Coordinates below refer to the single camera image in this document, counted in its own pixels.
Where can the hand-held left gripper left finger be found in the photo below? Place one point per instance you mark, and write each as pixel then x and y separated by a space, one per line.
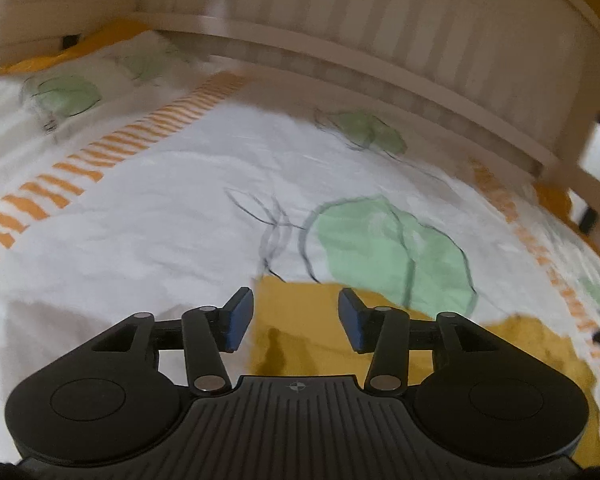
pixel 240 317

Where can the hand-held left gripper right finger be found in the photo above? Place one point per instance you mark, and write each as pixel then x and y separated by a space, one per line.
pixel 352 317

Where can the mustard yellow knit sweater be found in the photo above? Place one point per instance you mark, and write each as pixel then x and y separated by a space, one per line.
pixel 300 320

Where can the white leaf-print bed cover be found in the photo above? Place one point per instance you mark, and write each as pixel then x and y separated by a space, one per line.
pixel 180 185

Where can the black wall socket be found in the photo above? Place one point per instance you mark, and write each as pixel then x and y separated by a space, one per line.
pixel 71 41

